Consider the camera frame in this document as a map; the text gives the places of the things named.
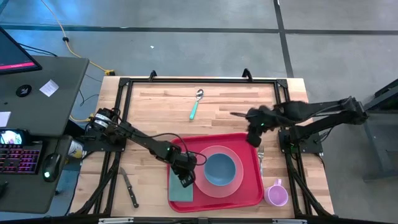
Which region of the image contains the silver fork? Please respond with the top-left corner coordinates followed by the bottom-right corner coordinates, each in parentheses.
top-left (257, 145), bottom-right (266, 179)

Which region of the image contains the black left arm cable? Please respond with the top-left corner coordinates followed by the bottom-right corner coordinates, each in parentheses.
top-left (132, 132), bottom-right (208, 166)

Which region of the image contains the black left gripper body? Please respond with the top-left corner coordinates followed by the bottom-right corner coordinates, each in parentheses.
top-left (170, 150), bottom-right (199, 177)

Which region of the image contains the black table frame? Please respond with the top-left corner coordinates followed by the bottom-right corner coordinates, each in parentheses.
top-left (73, 68), bottom-right (334, 219)

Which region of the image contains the black-handled knife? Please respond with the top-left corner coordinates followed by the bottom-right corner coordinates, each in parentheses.
top-left (119, 166), bottom-right (140, 209)

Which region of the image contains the yellow cable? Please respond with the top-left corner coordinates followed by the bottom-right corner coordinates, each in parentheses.
top-left (39, 0), bottom-right (116, 77)
top-left (68, 113), bottom-right (95, 123)

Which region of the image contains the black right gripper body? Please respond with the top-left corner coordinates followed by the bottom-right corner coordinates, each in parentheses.
top-left (245, 105), bottom-right (281, 132)

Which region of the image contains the grey metal side table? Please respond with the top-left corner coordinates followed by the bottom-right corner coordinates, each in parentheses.
top-left (343, 78), bottom-right (398, 182)

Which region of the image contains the black computer mouse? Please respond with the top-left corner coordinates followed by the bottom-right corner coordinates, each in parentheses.
top-left (42, 152), bottom-right (62, 183)

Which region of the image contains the backlit keyboard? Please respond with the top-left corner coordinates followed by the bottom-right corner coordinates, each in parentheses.
top-left (0, 143), bottom-right (43, 175)

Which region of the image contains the purple mug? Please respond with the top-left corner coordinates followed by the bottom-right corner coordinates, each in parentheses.
top-left (263, 178), bottom-right (290, 208)

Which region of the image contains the round black logo disc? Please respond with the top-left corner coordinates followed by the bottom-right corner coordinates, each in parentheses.
top-left (16, 83), bottom-right (33, 98)

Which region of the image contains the blue bowl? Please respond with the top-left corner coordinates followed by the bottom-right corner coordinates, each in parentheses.
top-left (203, 152), bottom-right (238, 187)

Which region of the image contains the pink plate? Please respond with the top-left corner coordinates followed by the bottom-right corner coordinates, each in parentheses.
top-left (193, 145), bottom-right (245, 199)

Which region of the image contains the white sticky note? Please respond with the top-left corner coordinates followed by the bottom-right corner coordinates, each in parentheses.
top-left (39, 78), bottom-right (60, 98)

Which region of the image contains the black crossbar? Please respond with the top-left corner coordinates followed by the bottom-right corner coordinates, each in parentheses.
top-left (0, 213), bottom-right (398, 224)

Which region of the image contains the black lower desk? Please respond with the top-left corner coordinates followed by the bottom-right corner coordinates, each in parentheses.
top-left (0, 134), bottom-right (74, 215)

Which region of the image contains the smartphone with lit screen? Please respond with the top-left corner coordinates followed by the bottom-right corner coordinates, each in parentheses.
top-left (0, 128), bottom-right (28, 146)

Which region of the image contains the computer monitor with pink bar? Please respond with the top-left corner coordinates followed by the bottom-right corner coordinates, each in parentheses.
top-left (0, 26), bottom-right (44, 76)

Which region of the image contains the white paper sheet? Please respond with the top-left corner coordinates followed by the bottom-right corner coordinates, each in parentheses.
top-left (0, 111), bottom-right (12, 128)

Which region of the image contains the black floor cable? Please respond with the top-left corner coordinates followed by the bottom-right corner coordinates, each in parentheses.
top-left (17, 42), bottom-right (59, 58)

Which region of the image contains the dark grey desk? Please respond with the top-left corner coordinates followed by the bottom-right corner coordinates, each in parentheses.
top-left (0, 55), bottom-right (91, 138)

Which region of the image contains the teal-handled spoon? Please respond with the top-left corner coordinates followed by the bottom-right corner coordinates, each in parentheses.
top-left (188, 88), bottom-right (205, 121)

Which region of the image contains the green napkin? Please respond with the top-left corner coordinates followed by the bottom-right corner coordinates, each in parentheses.
top-left (168, 169), bottom-right (195, 203)

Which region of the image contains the drink can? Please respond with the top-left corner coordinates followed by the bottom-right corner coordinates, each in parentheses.
top-left (67, 139), bottom-right (85, 159)

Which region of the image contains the red plastic tray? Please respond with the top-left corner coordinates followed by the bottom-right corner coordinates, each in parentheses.
top-left (166, 132), bottom-right (266, 214)

